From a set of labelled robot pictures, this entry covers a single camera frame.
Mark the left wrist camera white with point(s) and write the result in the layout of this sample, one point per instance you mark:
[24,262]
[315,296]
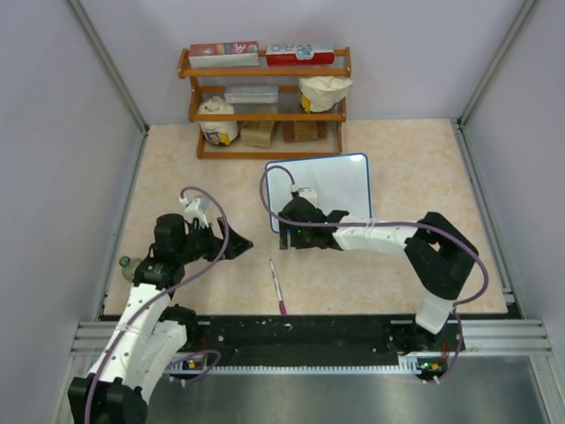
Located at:
[195,211]

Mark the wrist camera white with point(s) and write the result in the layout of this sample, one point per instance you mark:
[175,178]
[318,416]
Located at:
[305,192]
[195,211]

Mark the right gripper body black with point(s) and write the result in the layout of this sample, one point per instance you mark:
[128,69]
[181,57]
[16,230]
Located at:
[295,230]

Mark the red white box left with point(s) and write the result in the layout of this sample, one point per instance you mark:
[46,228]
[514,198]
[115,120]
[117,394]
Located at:
[224,54]

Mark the red white box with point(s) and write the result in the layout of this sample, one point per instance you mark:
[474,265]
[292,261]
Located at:
[299,54]
[224,54]

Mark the tan brown block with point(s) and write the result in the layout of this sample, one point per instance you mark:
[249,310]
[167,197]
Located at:
[258,134]

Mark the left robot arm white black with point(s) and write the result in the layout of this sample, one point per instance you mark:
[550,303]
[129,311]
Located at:
[119,385]

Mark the red white box right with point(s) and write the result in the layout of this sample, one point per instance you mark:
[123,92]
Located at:
[299,54]

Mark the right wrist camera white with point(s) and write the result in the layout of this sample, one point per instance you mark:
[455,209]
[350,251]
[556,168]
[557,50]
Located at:
[305,192]

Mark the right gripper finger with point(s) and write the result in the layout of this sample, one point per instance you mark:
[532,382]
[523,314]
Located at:
[305,240]
[285,235]

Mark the clear glass bottle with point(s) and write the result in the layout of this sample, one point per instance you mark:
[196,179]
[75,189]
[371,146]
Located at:
[128,266]

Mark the reddish brown block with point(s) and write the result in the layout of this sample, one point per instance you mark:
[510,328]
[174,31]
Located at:
[301,131]

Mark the white flour bag lower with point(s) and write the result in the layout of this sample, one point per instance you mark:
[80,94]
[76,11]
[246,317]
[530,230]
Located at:
[219,133]

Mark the blue framed whiteboard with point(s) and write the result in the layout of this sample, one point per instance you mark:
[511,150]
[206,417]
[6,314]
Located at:
[340,182]

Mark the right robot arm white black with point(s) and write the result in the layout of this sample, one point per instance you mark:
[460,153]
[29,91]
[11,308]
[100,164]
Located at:
[441,256]

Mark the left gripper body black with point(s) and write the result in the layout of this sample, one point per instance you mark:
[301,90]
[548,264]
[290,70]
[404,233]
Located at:
[201,244]

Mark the wooden three-tier shelf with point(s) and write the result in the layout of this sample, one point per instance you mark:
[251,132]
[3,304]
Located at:
[207,83]

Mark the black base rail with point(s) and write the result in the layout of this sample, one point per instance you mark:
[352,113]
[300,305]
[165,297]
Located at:
[316,340]

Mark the cream paper bag upper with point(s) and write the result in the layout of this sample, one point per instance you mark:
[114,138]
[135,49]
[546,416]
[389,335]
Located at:
[322,93]

